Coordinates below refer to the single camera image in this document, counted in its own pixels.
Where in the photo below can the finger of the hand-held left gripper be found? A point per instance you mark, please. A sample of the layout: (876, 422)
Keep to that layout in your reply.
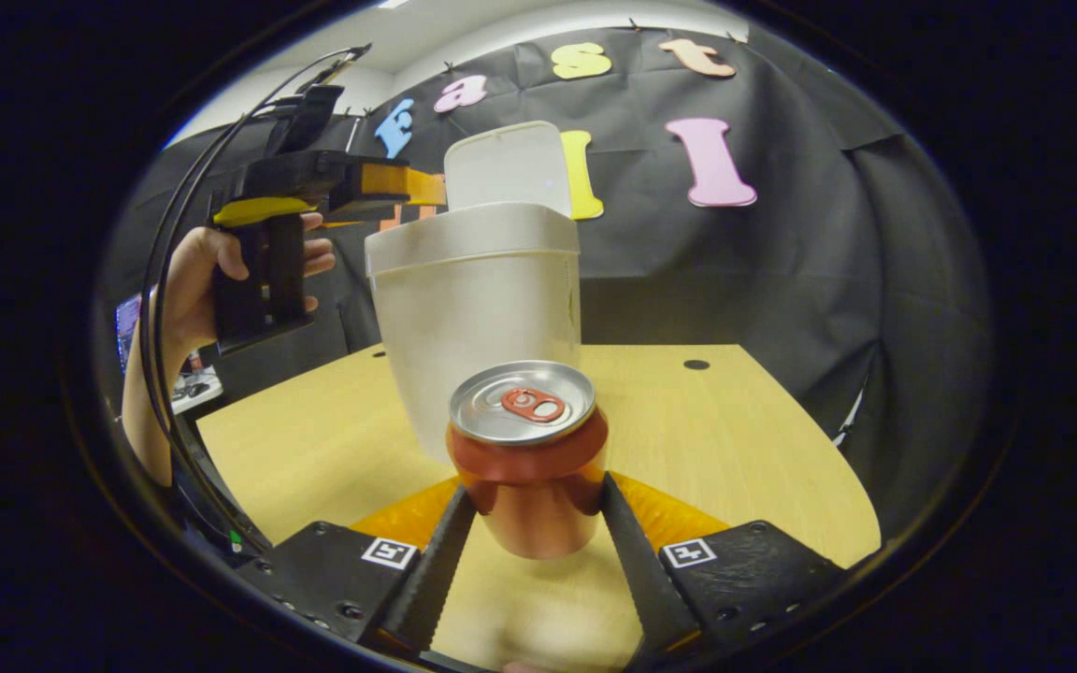
(389, 182)

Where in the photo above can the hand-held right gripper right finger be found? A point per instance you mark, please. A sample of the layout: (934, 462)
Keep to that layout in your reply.
(641, 579)

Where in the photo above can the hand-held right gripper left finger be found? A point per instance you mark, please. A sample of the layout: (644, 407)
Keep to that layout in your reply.
(436, 579)

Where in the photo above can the red pop can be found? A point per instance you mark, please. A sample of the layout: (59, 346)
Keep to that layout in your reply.
(529, 486)

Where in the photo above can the white desktop garbage bin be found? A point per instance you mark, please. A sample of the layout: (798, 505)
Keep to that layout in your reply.
(473, 299)

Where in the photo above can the wooden desktop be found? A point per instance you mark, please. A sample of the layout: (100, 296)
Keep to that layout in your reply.
(735, 449)

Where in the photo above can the computer monitor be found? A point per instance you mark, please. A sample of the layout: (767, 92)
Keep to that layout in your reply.
(127, 332)

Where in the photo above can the white side table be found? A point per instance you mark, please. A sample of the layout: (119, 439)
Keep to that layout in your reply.
(197, 393)

